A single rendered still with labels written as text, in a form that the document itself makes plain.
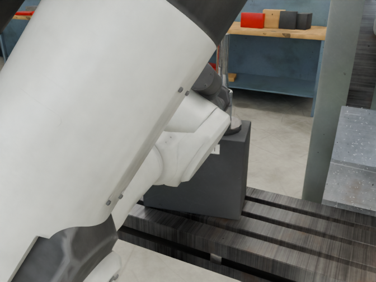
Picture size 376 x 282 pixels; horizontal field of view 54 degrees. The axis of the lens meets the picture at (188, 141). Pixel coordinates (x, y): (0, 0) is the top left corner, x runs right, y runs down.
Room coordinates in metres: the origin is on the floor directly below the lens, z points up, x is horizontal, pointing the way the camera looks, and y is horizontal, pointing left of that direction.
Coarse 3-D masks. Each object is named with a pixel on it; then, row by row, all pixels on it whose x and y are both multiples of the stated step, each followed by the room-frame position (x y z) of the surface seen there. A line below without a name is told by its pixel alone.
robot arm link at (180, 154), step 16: (224, 112) 0.42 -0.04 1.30; (208, 128) 0.38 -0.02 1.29; (224, 128) 0.40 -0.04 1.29; (160, 144) 0.33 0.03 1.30; (176, 144) 0.34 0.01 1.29; (192, 144) 0.35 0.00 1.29; (208, 144) 0.36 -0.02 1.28; (160, 160) 0.33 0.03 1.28; (176, 160) 0.34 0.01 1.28; (192, 160) 0.35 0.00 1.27; (160, 176) 0.34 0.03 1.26; (176, 176) 0.35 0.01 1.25
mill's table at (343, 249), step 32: (256, 192) 0.77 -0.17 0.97; (128, 224) 0.68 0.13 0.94; (160, 224) 0.65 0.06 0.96; (192, 224) 0.64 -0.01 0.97; (224, 224) 0.65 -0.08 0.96; (256, 224) 0.64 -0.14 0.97; (288, 224) 0.65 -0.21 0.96; (320, 224) 0.64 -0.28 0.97; (352, 224) 0.65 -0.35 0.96; (192, 256) 0.61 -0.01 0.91; (224, 256) 0.58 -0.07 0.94; (256, 256) 0.55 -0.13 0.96; (288, 256) 0.55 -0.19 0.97; (320, 256) 0.56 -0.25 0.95; (352, 256) 0.55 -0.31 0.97
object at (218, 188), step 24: (240, 120) 0.74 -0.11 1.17; (240, 144) 0.66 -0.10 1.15; (216, 168) 0.67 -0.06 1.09; (240, 168) 0.66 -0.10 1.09; (168, 192) 0.70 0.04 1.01; (192, 192) 0.68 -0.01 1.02; (216, 192) 0.67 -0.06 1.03; (240, 192) 0.66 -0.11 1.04; (216, 216) 0.67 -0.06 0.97; (240, 216) 0.66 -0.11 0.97
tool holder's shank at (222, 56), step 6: (228, 36) 0.72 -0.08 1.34; (222, 42) 0.72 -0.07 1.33; (228, 42) 0.72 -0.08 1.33; (222, 48) 0.72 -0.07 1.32; (228, 48) 0.72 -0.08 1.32; (222, 54) 0.72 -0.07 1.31; (228, 54) 0.73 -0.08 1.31; (216, 60) 0.73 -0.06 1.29; (222, 60) 0.72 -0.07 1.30; (216, 66) 0.73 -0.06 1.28; (222, 66) 0.72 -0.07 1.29; (222, 72) 0.72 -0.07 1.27; (222, 78) 0.72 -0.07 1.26; (228, 84) 0.72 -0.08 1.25
